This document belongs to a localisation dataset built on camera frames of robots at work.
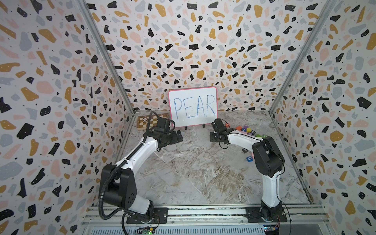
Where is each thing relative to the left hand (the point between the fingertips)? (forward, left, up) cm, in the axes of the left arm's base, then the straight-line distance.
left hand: (177, 137), depth 87 cm
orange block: (+18, -44, -15) cm, 50 cm away
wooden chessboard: (+24, +30, -12) cm, 40 cm away
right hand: (+8, -23, -11) cm, 27 cm away
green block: (+11, -61, -15) cm, 64 cm away
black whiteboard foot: (+19, -3, -13) cm, 23 cm away
